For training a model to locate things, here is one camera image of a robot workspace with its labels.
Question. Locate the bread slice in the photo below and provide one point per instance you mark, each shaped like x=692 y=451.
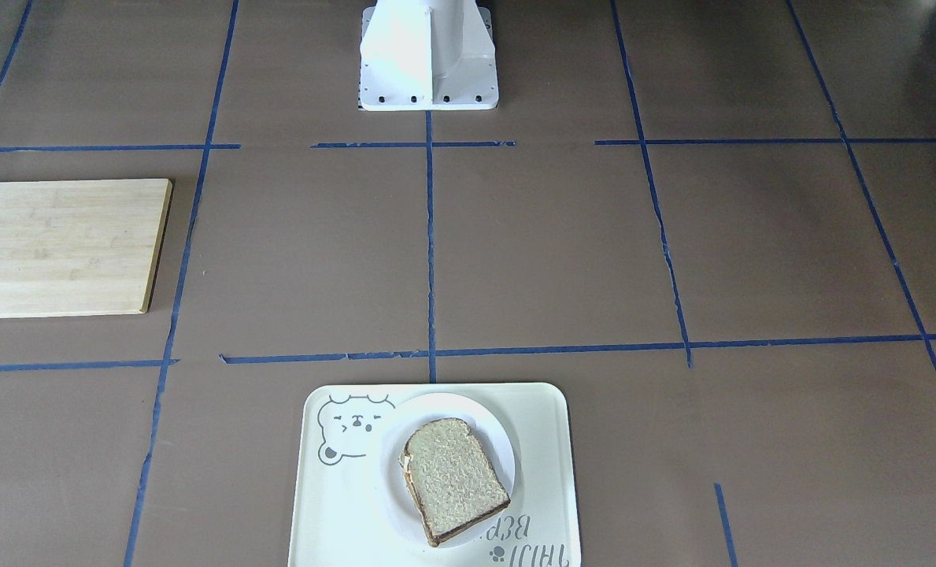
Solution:
x=451 y=480

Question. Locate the cream bear tray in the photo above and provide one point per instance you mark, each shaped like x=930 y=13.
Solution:
x=335 y=522

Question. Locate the wooden cutting board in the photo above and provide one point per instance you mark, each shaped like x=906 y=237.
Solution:
x=80 y=247

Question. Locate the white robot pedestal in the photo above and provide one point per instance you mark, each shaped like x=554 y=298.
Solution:
x=427 y=56

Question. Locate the white round plate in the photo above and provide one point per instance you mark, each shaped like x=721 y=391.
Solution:
x=385 y=480

